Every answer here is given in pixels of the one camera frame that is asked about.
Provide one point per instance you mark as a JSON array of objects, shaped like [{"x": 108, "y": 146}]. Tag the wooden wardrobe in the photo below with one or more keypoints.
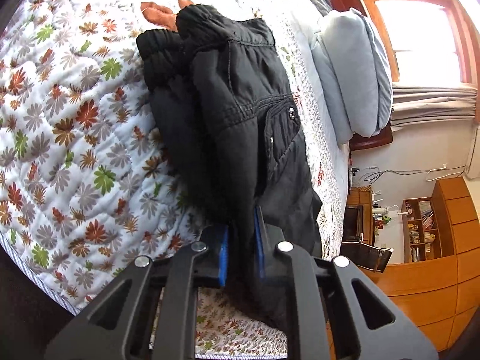
[{"x": 441, "y": 296}]

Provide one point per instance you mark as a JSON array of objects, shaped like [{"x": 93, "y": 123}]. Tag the black mesh office chair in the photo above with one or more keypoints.
[{"x": 366, "y": 256}]

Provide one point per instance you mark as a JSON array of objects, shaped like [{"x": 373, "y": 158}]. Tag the wooden framed window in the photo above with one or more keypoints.
[{"x": 428, "y": 42}]

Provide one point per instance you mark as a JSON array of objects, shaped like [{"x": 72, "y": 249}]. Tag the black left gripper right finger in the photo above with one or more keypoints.
[{"x": 332, "y": 307}]

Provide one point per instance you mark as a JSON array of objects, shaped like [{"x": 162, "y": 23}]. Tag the beige curtain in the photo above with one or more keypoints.
[{"x": 418, "y": 105}]

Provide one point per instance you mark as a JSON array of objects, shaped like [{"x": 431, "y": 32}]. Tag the wooden bookshelf with books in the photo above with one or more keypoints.
[{"x": 421, "y": 237}]

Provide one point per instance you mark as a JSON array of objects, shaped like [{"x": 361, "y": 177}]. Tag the wooden desk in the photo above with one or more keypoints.
[{"x": 358, "y": 221}]

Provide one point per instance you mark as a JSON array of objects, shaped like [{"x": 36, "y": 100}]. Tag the black pants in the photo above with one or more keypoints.
[{"x": 221, "y": 100}]

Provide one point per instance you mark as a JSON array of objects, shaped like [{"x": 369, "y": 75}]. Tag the light blue pillow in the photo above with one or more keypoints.
[{"x": 311, "y": 18}]

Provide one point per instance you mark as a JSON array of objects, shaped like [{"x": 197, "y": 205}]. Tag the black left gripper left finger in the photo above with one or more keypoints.
[{"x": 149, "y": 311}]

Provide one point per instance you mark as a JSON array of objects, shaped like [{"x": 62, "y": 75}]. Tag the dark wooden headboard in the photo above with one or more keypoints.
[{"x": 363, "y": 71}]

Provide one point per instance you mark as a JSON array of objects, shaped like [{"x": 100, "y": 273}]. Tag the floral quilted bedspread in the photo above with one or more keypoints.
[{"x": 85, "y": 183}]

